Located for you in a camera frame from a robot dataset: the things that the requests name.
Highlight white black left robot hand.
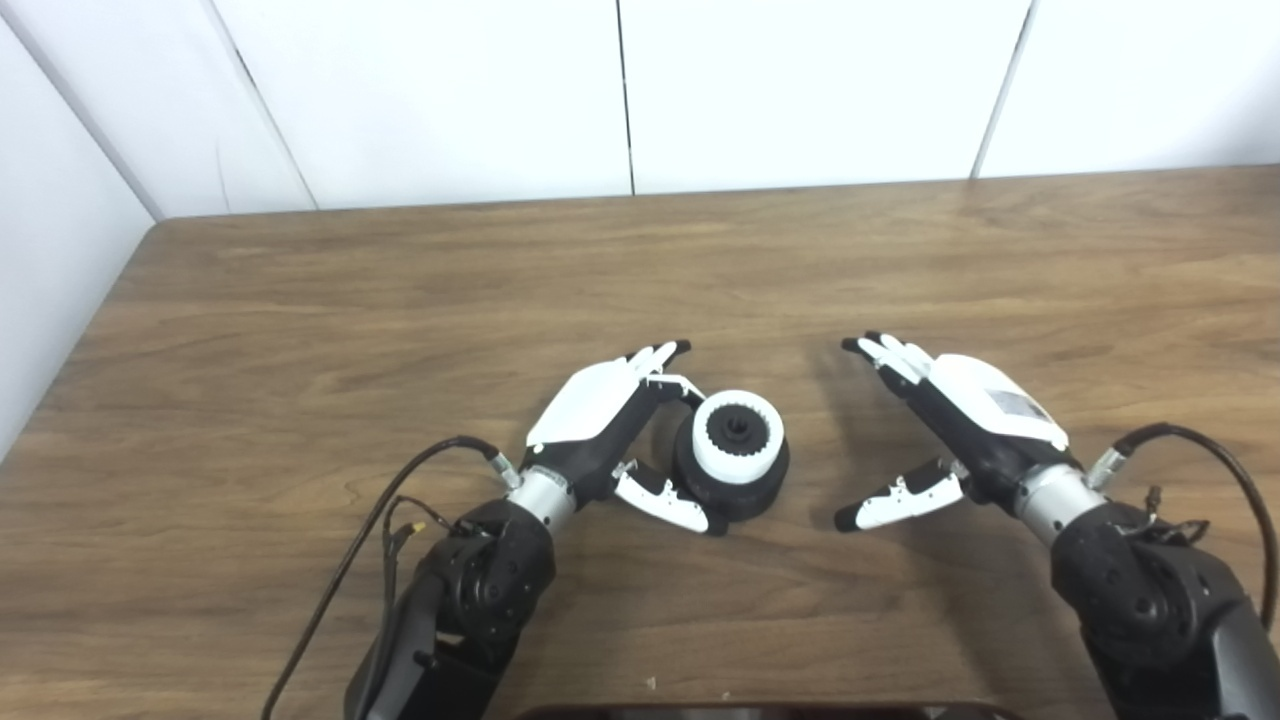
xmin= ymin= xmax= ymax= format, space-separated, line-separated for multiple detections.
xmin=525 ymin=340 xmax=731 ymax=536

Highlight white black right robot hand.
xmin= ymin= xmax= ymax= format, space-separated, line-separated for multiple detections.
xmin=835 ymin=332 xmax=1086 ymax=533

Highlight white toothed plastic ring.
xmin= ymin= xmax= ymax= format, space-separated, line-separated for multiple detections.
xmin=692 ymin=390 xmax=785 ymax=486

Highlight round black plastic part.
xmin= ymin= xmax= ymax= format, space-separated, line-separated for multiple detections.
xmin=672 ymin=404 xmax=791 ymax=523

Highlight thin right arm wires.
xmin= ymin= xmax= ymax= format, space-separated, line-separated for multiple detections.
xmin=1128 ymin=486 xmax=1213 ymax=547

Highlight thin arm wires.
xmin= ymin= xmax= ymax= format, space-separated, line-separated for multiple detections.
xmin=378 ymin=494 xmax=453 ymax=611
xmin=1128 ymin=486 xmax=1213 ymax=547

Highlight thin left arm wires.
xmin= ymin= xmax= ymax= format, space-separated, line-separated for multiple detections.
xmin=378 ymin=494 xmax=453 ymax=611

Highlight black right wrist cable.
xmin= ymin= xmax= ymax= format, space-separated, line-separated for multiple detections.
xmin=1087 ymin=422 xmax=1280 ymax=631

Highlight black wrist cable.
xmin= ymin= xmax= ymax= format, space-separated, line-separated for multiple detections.
xmin=1087 ymin=422 xmax=1280 ymax=631
xmin=262 ymin=435 xmax=522 ymax=720

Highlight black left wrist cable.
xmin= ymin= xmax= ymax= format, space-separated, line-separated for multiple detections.
xmin=262 ymin=435 xmax=522 ymax=720

